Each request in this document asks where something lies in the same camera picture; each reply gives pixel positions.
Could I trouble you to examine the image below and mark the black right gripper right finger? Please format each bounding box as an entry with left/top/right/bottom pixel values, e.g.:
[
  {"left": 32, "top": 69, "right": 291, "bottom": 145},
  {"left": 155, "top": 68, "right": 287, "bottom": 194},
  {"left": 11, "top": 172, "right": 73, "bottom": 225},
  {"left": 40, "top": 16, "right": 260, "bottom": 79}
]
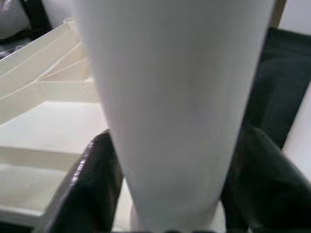
[{"left": 220, "top": 126, "right": 311, "bottom": 233}]

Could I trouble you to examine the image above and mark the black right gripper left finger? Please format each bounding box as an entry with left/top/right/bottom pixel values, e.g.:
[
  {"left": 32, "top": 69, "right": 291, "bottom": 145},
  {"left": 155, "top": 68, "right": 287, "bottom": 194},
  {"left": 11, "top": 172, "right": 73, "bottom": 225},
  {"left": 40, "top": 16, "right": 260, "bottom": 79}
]
[{"left": 34, "top": 130, "right": 124, "bottom": 233}]

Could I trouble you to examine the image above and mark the white plastic table top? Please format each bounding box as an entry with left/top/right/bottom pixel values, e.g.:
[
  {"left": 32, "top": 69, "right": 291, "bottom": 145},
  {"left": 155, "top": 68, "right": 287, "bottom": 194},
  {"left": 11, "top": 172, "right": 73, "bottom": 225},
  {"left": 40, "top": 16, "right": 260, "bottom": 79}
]
[{"left": 0, "top": 16, "right": 137, "bottom": 230}]

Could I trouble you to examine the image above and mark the white plastic table leg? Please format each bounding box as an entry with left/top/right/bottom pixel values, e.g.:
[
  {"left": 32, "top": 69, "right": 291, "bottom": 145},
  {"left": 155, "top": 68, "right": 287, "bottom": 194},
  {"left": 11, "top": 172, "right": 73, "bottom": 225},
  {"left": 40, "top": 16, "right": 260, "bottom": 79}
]
[
  {"left": 281, "top": 80, "right": 311, "bottom": 178},
  {"left": 77, "top": 0, "right": 276, "bottom": 233}
]

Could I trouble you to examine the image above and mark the black cloth table cover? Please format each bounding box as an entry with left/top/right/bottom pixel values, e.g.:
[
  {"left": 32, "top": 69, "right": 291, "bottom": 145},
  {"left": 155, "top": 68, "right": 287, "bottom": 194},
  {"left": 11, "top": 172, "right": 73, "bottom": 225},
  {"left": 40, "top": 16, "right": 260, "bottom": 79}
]
[{"left": 233, "top": 28, "right": 311, "bottom": 151}]

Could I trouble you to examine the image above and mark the beige door frame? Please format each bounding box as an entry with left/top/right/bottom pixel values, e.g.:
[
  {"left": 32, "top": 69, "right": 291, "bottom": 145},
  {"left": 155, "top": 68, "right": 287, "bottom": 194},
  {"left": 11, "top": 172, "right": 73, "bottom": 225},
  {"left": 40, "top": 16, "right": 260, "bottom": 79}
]
[{"left": 268, "top": 0, "right": 287, "bottom": 30}]

